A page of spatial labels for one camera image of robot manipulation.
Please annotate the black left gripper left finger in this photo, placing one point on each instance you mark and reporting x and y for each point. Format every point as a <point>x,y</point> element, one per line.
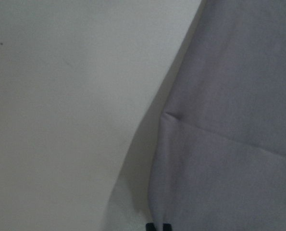
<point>150,227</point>

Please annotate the dark brown t-shirt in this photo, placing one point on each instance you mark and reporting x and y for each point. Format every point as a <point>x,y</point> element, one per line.
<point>220,162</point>

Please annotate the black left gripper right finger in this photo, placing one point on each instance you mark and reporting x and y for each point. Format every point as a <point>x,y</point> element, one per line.
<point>167,227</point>

